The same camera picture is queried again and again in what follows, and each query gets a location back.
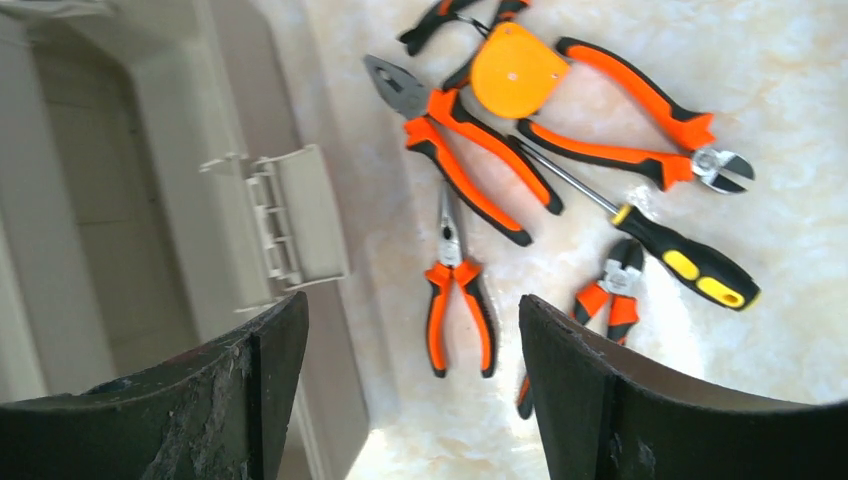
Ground black yellow large screwdriver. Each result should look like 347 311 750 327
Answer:
507 135 761 311

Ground orange diagonal cutting pliers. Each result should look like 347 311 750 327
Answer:
516 36 756 194

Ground small orange needle-nose pliers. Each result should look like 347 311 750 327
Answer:
423 182 499 380

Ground orange tape measure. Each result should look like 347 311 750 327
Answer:
470 22 570 119

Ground translucent beige tool box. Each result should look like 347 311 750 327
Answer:
1 1 368 479

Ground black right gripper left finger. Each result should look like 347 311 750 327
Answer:
1 292 309 479

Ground orange long-nose pliers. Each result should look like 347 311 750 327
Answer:
397 0 532 56

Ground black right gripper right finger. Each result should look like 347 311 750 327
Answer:
519 295 847 479

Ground large orange combination pliers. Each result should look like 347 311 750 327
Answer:
362 54 566 248

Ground orange black end pliers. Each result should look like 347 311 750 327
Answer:
515 238 647 421

